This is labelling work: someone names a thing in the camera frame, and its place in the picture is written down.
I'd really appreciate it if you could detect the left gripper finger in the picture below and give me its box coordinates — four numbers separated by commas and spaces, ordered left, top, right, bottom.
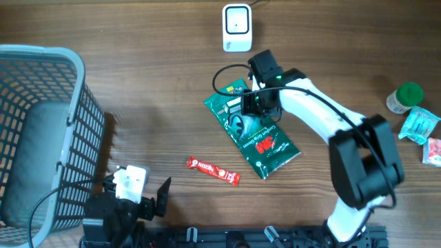
102, 174, 116, 189
155, 177, 172, 217

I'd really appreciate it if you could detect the green 3M gloves pack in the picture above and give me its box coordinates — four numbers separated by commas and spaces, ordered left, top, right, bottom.
204, 79, 300, 180

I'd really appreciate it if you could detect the red Nescafe stick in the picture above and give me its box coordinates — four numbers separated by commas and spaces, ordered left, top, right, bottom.
186, 156, 240, 186

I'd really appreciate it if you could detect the green lid jar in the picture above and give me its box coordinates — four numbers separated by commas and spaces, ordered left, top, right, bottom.
386, 82, 424, 114

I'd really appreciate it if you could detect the teal wipes packet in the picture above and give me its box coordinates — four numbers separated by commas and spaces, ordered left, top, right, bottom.
398, 106, 440, 145

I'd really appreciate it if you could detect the red white small packet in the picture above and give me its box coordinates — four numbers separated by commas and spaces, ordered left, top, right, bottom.
422, 138, 441, 167

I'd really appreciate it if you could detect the small green white box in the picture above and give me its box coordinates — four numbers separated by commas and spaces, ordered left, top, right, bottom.
225, 97, 241, 114

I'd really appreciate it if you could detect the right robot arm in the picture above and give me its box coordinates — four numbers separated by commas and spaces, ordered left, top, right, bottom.
243, 50, 404, 247

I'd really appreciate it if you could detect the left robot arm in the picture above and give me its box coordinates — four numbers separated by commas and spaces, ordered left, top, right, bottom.
79, 174, 172, 248

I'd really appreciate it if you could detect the white barcode scanner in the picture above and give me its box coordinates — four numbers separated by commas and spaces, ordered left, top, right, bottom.
222, 3, 253, 52

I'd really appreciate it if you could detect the grey plastic basket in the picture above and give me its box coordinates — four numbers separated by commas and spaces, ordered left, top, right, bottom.
1, 45, 105, 247

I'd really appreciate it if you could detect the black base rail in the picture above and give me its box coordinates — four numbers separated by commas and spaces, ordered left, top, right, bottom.
141, 226, 389, 248

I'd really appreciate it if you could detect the left camera cable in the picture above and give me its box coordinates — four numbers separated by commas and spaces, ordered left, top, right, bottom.
26, 178, 116, 248

